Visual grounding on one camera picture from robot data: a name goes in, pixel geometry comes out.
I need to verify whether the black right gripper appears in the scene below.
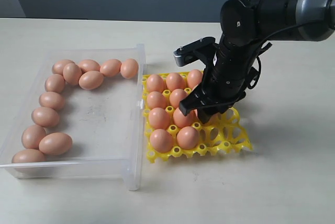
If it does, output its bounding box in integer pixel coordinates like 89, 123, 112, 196
178, 72, 251, 124

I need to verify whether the brown egg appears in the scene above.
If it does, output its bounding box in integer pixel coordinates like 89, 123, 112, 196
78, 59, 100, 73
39, 92, 65, 111
12, 149, 46, 163
44, 74, 65, 94
79, 71, 104, 90
150, 129, 173, 153
146, 91, 167, 109
148, 107, 170, 129
120, 59, 139, 79
21, 125, 47, 149
147, 74, 165, 93
63, 63, 82, 86
173, 108, 195, 129
192, 109, 198, 117
39, 132, 73, 155
187, 69, 203, 89
177, 126, 199, 150
31, 107, 60, 128
169, 88, 188, 108
99, 59, 121, 77
52, 59, 74, 75
165, 73, 186, 92

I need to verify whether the clear plastic bin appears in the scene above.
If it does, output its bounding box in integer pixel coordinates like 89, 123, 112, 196
1, 44, 146, 191

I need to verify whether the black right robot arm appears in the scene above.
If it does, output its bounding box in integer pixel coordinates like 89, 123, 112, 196
174, 0, 334, 123

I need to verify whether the yellow plastic egg tray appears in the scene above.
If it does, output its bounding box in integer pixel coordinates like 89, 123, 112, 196
142, 72, 252, 162

